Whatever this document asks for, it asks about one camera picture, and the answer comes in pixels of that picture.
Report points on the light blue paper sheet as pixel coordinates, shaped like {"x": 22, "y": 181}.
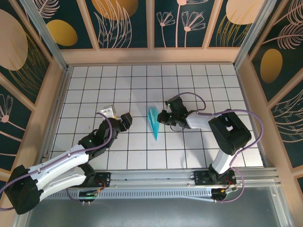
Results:
{"x": 154, "y": 123}

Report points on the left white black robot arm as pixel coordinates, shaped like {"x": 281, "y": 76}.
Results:
{"x": 61, "y": 160}

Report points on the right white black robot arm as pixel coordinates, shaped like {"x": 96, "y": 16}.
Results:
{"x": 222, "y": 163}

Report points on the grey metal sheet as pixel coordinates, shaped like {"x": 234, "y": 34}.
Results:
{"x": 151, "y": 215}

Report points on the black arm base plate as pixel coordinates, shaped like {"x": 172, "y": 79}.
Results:
{"x": 201, "y": 178}
{"x": 104, "y": 179}

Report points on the aluminium side rail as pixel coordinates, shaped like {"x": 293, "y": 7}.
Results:
{"x": 53, "y": 118}
{"x": 253, "y": 118}

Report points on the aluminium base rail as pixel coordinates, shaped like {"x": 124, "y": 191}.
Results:
{"x": 151, "y": 177}

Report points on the aluminium corner post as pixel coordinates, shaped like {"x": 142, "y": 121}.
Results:
{"x": 254, "y": 33}
{"x": 45, "y": 34}

